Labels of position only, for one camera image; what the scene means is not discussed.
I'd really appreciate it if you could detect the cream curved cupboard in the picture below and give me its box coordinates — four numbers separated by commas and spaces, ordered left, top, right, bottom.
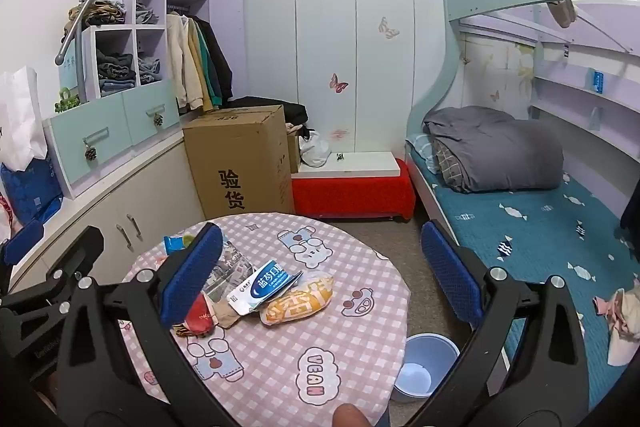
10, 133, 204, 291

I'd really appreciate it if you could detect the large brown cardboard box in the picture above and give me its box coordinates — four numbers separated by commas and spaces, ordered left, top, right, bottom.
182, 105, 295, 219

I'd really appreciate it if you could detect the purple white shelf unit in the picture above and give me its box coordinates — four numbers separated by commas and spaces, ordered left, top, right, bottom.
81, 0, 208, 101

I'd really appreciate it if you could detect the pink white crumpled cloth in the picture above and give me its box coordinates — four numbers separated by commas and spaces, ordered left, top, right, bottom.
593, 279, 640, 367

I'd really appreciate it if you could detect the blue shopping bag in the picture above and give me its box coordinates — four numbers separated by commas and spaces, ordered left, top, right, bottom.
1, 157, 63, 225

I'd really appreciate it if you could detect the black clothes pile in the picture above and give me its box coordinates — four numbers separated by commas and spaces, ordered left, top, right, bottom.
224, 95, 310, 139

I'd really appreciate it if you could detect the hanging clothes row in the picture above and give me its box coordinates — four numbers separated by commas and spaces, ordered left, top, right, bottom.
166, 13, 232, 112

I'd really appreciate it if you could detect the red snack wrapper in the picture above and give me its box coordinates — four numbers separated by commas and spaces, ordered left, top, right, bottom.
172, 293, 218, 338

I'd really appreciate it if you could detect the green plush leaf toy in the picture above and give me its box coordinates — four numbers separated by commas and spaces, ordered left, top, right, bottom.
182, 234, 195, 248

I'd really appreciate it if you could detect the teal drawer cabinet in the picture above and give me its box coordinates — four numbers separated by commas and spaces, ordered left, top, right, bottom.
43, 80, 180, 199

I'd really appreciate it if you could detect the blue tiger snack bag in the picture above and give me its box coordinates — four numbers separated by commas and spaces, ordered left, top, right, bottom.
164, 236, 186, 256

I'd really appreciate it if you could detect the blue white medicine box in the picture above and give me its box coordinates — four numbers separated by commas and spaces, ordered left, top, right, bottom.
226, 260, 303, 317

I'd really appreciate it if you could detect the white paper bag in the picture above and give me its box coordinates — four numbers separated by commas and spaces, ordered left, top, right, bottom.
1, 67, 48, 171

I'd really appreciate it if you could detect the white plastic bag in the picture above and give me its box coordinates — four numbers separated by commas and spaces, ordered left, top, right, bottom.
298, 130, 331, 168

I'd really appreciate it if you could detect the teal candy-print bed mattress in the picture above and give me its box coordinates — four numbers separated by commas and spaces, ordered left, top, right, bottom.
406, 139, 639, 405

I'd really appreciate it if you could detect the grey folded duvet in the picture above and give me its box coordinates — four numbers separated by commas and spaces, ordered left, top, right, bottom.
423, 106, 564, 193

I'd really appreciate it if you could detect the pink checkered round tablecloth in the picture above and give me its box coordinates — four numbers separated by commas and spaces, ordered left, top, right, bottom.
115, 211, 411, 427

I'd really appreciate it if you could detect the beige paper cup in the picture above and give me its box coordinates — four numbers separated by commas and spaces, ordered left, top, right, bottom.
212, 299, 241, 329

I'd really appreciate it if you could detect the orange yellow snack bag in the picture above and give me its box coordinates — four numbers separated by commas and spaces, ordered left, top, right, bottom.
259, 270, 334, 326

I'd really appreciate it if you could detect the red bench with white top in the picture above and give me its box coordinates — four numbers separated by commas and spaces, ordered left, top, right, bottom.
292, 158, 416, 222

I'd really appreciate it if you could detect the light blue trash bin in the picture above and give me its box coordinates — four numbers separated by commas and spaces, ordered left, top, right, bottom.
390, 333, 460, 403

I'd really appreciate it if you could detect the printed magazine paper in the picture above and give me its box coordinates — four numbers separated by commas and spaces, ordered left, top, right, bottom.
203, 235, 255, 303

